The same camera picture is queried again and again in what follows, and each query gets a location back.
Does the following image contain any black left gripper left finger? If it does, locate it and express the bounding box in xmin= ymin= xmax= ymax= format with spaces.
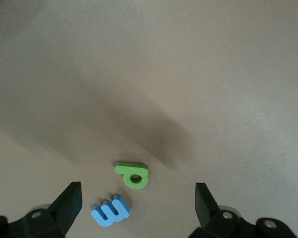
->
xmin=0 ymin=181 xmax=83 ymax=238

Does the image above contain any blue three-pronged foam letter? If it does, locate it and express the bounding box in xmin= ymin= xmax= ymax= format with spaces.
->
xmin=90 ymin=194 xmax=131 ymax=228

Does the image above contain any brown table mat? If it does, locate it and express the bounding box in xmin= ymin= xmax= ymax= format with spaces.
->
xmin=0 ymin=0 xmax=298 ymax=238

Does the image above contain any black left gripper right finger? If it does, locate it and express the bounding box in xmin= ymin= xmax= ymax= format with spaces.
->
xmin=190 ymin=182 xmax=298 ymax=238

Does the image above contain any green letter p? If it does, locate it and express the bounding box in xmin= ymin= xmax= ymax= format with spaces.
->
xmin=113 ymin=161 xmax=149 ymax=191

